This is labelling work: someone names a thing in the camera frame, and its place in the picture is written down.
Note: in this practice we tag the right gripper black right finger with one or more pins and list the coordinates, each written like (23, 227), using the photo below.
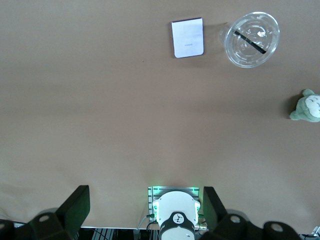
(216, 215)

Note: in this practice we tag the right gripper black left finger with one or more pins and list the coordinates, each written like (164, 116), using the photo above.
(72, 212)

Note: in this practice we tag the small purple box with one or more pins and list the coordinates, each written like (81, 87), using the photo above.
(188, 37)

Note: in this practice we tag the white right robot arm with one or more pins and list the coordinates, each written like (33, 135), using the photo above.
(175, 207)

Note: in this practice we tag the brown table cover sheet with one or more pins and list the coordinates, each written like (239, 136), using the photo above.
(125, 125)

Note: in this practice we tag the grey-green totoro plush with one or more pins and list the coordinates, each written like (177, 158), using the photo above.
(307, 107)

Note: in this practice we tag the clear plastic cup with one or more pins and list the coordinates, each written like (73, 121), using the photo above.
(252, 57)

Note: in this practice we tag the black straw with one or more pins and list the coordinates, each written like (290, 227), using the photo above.
(250, 42)

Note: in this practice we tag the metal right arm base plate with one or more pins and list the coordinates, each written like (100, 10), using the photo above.
(151, 192)

